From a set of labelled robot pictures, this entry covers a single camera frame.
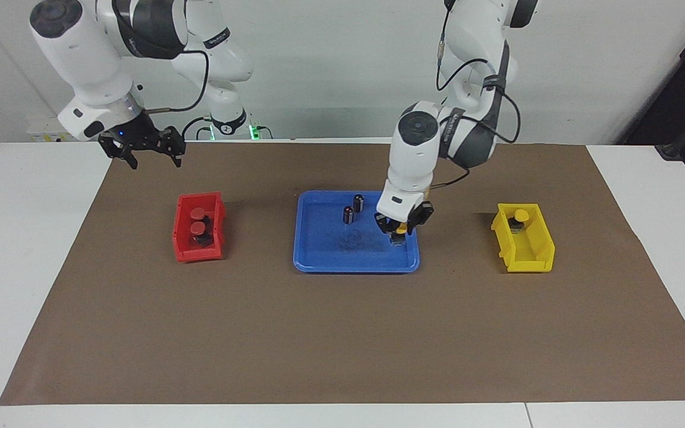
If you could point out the black cylinder component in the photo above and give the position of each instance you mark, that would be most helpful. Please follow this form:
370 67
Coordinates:
358 203
348 214

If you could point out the yellow plastic bin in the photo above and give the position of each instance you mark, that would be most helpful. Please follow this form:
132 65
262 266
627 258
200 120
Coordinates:
533 258

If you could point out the red push button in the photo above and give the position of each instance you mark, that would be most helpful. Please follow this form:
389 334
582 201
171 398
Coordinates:
198 227
198 212

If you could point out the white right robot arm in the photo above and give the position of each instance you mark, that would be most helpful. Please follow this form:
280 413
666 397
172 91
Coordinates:
87 59

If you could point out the yellow push button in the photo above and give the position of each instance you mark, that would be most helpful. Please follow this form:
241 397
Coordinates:
398 239
520 214

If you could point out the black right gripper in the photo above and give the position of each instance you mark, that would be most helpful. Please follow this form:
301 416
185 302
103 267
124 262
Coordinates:
140 137

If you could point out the brown table mat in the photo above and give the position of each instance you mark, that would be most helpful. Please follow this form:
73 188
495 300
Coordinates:
319 333

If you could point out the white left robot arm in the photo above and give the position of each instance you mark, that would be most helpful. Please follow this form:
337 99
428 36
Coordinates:
417 154

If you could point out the blue plastic tray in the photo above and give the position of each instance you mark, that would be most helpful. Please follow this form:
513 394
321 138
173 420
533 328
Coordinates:
330 255

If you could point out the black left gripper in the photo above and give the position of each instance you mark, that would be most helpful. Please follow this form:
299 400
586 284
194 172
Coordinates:
421 213

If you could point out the red plastic bin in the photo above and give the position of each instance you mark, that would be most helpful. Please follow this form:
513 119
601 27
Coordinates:
200 254

